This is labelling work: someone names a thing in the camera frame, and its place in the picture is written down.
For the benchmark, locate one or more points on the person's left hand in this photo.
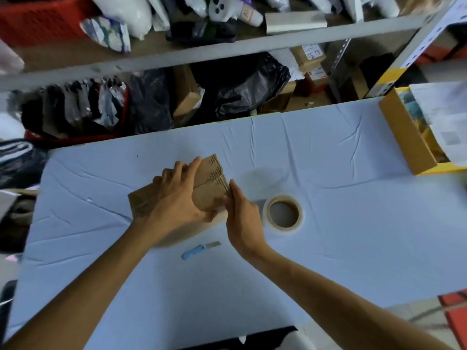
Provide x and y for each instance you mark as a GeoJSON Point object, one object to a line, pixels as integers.
{"type": "Point", "coordinates": [175, 200]}

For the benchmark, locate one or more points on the person's right hand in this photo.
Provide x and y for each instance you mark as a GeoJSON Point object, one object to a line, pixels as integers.
{"type": "Point", "coordinates": [243, 222]}

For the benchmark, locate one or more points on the person's left thumb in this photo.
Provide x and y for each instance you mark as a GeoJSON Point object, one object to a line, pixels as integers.
{"type": "Point", "coordinates": [206, 215]}

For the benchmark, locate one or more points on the person's left middle finger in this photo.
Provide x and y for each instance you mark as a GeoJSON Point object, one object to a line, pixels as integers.
{"type": "Point", "coordinates": [178, 171]}

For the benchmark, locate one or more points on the person's right thumb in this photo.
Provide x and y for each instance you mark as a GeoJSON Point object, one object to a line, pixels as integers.
{"type": "Point", "coordinates": [237, 191]}

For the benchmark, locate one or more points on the person's left forearm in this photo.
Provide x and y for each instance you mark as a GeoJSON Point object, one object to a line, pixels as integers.
{"type": "Point", "coordinates": [78, 291]}

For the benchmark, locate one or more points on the person's right forearm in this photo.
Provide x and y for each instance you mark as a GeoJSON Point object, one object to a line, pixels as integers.
{"type": "Point", "coordinates": [335, 306]}

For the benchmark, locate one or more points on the blue utility knife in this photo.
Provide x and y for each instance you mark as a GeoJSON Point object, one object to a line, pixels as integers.
{"type": "Point", "coordinates": [200, 249]}

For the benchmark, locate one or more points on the clear packing tape roll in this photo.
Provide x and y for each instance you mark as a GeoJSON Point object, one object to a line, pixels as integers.
{"type": "Point", "coordinates": [284, 214]}

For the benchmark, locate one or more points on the light blue table cloth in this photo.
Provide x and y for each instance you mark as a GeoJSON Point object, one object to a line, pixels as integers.
{"type": "Point", "coordinates": [292, 160]}

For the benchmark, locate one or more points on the tall brown cardboard box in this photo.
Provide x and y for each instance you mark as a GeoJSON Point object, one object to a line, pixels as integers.
{"type": "Point", "coordinates": [186, 92]}

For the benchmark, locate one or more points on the black plastic bag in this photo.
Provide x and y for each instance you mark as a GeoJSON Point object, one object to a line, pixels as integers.
{"type": "Point", "coordinates": [237, 81]}

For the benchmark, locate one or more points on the red crate of dark clothes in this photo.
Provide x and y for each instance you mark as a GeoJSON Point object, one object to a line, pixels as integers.
{"type": "Point", "coordinates": [73, 109]}

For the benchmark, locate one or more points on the grey metal shelf rack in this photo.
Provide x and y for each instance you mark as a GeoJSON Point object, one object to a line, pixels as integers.
{"type": "Point", "coordinates": [233, 43]}

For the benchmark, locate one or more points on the black pouch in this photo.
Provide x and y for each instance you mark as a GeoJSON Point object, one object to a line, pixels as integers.
{"type": "Point", "coordinates": [202, 32]}

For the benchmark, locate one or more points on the labelled brown parcel box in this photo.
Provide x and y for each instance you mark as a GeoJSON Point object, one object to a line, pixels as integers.
{"type": "Point", "coordinates": [308, 56]}

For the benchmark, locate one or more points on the printed white packet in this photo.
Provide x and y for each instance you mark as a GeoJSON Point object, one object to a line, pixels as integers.
{"type": "Point", "coordinates": [107, 32]}

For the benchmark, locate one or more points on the dark striped bag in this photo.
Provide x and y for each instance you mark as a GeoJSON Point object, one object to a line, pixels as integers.
{"type": "Point", "coordinates": [20, 162]}

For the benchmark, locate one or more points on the white plastic bag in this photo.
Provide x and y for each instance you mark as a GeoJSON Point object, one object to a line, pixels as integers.
{"type": "Point", "coordinates": [122, 12]}

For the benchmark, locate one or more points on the white spray bottle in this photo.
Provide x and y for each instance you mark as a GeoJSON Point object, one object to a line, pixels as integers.
{"type": "Point", "coordinates": [233, 9]}

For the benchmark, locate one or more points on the flat white box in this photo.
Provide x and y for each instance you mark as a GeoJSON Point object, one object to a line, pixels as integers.
{"type": "Point", "coordinates": [294, 21]}

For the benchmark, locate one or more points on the yellow cardboard box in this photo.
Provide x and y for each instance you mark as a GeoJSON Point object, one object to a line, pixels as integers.
{"type": "Point", "coordinates": [412, 134]}

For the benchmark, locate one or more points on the red plastic basket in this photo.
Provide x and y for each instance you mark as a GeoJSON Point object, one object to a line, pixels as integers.
{"type": "Point", "coordinates": [40, 18]}

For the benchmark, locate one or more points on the white paper sheet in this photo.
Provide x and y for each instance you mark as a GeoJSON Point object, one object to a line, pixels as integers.
{"type": "Point", "coordinates": [443, 120]}

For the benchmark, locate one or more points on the red box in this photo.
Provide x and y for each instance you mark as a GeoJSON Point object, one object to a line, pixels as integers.
{"type": "Point", "coordinates": [454, 313]}

